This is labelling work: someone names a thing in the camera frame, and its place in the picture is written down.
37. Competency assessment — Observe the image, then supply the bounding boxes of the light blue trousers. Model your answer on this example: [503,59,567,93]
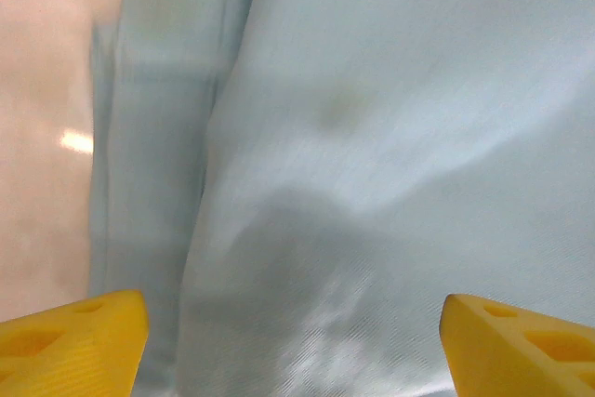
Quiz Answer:
[87,0,595,397]

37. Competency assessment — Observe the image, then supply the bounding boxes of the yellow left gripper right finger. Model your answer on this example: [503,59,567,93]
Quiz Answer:
[440,293,595,397]

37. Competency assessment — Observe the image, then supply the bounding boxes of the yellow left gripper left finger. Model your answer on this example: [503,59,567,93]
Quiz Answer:
[0,288,151,397]

